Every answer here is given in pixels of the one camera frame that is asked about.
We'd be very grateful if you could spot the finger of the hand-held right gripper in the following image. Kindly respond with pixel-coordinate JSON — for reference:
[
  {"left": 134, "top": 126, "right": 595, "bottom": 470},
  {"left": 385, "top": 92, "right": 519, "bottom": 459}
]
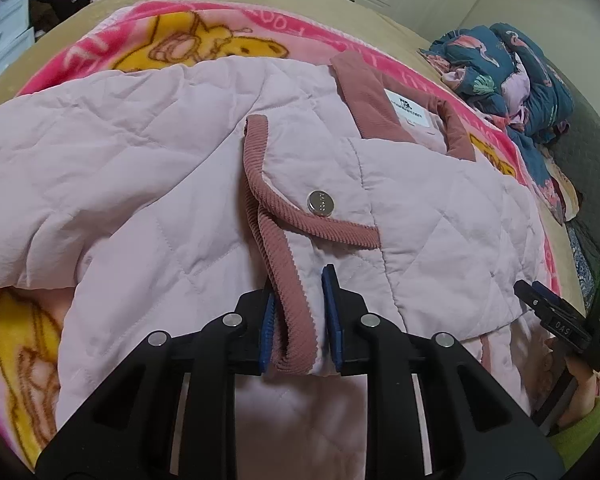
[{"left": 514, "top": 281, "right": 588, "bottom": 321}]

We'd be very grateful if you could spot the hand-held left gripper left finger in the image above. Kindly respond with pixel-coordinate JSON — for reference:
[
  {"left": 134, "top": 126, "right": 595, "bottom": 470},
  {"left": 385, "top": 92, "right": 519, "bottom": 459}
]
[{"left": 34, "top": 290, "right": 281, "bottom": 480}]

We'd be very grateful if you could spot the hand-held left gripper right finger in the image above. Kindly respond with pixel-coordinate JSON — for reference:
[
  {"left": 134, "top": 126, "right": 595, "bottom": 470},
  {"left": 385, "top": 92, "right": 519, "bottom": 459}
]
[{"left": 321, "top": 264, "right": 566, "bottom": 480}]

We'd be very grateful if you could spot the pink quilted jacket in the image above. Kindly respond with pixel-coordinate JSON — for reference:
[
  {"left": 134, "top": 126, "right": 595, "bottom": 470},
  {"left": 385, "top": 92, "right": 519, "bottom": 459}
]
[{"left": 0, "top": 51, "right": 556, "bottom": 480}]

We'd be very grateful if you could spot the person's right forearm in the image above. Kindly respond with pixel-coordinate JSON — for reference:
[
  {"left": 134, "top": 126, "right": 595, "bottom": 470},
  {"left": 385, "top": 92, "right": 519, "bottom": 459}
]
[{"left": 550, "top": 397, "right": 600, "bottom": 461}]

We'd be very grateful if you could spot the dark clothes pile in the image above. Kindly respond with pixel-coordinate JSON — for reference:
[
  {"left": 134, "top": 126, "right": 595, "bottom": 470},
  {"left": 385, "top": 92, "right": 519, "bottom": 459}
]
[{"left": 27, "top": 0, "right": 97, "bottom": 42}]

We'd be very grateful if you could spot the person's right hand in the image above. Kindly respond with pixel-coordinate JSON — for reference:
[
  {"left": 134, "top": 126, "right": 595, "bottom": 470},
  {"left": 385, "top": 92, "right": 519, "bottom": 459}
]
[{"left": 566, "top": 355, "right": 600, "bottom": 412}]

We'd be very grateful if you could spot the blue white patterned pillow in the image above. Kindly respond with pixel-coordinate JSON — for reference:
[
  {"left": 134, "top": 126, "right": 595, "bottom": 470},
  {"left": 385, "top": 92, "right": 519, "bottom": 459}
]
[{"left": 566, "top": 220, "right": 600, "bottom": 311}]

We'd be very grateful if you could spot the grey padded headboard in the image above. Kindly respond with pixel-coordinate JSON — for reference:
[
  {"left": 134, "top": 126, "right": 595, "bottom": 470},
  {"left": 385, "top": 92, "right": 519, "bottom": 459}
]
[{"left": 550, "top": 50, "right": 600, "bottom": 281}]

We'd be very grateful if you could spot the blue floral quilt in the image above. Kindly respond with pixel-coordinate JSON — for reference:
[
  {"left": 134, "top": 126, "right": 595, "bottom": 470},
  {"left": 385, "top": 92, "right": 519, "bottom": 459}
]
[{"left": 419, "top": 22, "right": 578, "bottom": 226}]

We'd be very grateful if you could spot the pink cartoon printed blanket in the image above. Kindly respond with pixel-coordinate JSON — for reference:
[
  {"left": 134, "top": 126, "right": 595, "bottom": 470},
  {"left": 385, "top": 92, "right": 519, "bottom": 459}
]
[{"left": 0, "top": 0, "right": 563, "bottom": 471}]

